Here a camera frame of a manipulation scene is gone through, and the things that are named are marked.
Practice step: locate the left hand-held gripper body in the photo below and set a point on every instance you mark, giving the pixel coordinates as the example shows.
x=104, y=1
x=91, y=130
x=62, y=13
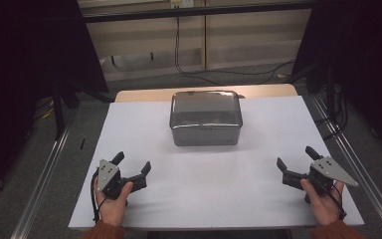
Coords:
x=107, y=174

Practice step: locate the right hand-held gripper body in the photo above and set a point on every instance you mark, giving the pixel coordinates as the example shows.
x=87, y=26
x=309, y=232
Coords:
x=328, y=172

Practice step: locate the grey box with clear lid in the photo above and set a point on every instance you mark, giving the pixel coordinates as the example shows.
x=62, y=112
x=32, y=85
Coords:
x=205, y=116

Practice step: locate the person's left hand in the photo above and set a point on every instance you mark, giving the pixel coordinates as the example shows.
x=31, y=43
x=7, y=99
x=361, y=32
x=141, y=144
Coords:
x=112, y=209

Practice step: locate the person's right hand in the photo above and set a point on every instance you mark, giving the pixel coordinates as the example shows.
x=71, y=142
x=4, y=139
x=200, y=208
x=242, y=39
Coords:
x=323, y=207

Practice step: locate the small black floor piece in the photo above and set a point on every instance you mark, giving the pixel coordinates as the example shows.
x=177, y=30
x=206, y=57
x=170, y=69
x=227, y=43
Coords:
x=82, y=143

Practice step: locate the white table board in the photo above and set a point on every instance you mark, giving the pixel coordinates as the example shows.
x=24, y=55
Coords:
x=212, y=186

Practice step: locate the black metal stand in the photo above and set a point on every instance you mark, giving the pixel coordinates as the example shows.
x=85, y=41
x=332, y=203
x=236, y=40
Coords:
x=59, y=109

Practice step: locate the yellow floor piece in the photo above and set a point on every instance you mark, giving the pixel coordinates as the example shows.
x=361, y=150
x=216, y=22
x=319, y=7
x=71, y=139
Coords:
x=48, y=113

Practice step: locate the small black peg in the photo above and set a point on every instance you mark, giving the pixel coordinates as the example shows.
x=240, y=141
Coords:
x=113, y=60
x=152, y=55

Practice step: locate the dark curtain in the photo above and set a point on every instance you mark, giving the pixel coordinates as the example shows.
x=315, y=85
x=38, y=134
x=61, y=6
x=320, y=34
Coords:
x=371, y=49
x=20, y=66

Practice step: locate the black horizontal bar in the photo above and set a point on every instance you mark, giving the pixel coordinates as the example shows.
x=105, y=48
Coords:
x=195, y=11

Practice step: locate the aluminium floor rail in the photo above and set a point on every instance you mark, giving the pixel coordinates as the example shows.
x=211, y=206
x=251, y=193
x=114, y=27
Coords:
x=39, y=186
x=358, y=166

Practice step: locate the white wall outlet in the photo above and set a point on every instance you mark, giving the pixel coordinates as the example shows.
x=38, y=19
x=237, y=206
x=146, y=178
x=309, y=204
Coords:
x=181, y=3

